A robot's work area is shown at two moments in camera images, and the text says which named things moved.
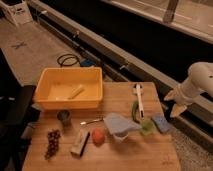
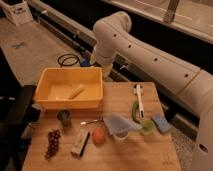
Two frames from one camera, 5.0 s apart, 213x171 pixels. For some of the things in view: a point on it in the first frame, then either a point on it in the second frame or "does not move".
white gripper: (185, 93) to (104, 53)
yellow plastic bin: (55, 83) does not move
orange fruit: (98, 136) does not move
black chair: (18, 112) does not move
